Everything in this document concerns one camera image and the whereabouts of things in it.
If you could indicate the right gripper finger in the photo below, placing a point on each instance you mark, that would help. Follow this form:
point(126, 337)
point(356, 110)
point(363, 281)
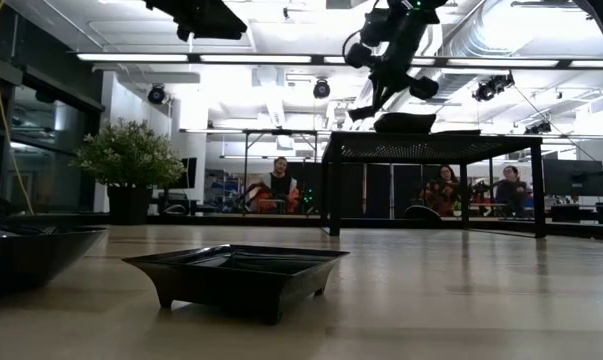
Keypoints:
point(363, 114)

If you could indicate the black track light cluster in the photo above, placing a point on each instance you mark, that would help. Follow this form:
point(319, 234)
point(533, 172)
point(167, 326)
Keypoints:
point(491, 89)

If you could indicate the overhead light bar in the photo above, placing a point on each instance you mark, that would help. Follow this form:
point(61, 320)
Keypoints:
point(256, 58)

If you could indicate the black square mini plate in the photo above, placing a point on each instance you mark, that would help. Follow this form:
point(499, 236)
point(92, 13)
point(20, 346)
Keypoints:
point(241, 290)

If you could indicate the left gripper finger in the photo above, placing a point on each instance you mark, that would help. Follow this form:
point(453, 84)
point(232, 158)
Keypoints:
point(201, 20)

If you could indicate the black computer monitor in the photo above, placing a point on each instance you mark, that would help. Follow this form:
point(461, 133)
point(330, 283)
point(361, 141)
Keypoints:
point(573, 177)
point(189, 172)

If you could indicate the black partition panels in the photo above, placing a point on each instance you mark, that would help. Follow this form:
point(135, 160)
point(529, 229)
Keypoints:
point(381, 190)

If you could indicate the black round ceiling spotlight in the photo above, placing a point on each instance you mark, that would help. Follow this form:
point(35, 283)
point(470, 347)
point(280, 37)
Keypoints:
point(322, 90)
point(157, 95)

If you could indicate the black perforated metal shelf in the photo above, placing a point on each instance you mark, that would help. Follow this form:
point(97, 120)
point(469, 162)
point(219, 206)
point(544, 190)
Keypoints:
point(421, 148)

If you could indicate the green potted plant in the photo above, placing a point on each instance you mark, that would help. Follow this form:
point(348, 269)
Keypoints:
point(131, 155)

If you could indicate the black wavy-edged mini plate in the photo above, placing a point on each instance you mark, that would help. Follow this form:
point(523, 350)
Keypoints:
point(405, 124)

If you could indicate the person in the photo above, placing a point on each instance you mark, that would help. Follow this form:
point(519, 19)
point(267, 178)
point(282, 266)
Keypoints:
point(445, 192)
point(280, 187)
point(512, 192)

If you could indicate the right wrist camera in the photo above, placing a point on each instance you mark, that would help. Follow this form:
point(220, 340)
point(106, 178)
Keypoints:
point(359, 56)

